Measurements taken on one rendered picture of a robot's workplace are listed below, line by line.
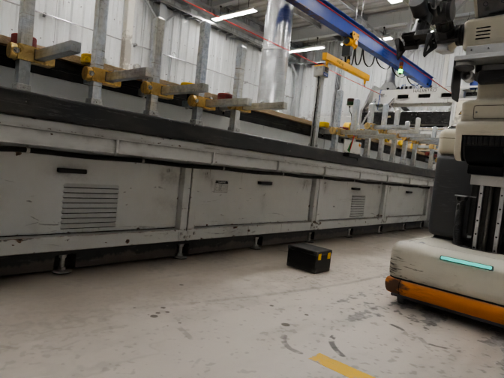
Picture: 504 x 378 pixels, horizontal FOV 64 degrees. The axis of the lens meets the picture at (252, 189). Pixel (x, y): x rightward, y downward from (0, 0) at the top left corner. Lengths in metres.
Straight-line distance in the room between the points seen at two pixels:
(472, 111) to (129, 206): 1.56
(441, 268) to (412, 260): 0.12
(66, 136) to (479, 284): 1.63
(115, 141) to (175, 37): 9.47
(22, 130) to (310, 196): 2.15
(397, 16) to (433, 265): 10.66
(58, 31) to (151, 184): 7.67
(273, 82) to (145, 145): 5.56
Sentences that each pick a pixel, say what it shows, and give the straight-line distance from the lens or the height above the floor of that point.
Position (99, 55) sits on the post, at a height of 0.88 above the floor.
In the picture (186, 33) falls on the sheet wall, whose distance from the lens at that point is 11.38.
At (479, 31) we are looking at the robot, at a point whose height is 1.16.
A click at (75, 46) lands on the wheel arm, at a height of 0.82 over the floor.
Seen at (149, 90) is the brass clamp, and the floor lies 0.80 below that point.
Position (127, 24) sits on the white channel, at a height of 1.36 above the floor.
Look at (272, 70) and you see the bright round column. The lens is 7.25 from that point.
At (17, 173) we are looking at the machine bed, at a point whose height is 0.41.
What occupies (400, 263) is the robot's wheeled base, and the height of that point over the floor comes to 0.19.
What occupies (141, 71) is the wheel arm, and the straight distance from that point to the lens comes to 1.47.
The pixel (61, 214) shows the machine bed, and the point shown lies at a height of 0.25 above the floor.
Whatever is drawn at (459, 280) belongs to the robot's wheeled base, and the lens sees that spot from 1.81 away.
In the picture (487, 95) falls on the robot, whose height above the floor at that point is 0.91.
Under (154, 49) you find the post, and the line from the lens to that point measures 1.81.
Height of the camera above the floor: 0.53
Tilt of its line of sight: 3 degrees down
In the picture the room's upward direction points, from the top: 6 degrees clockwise
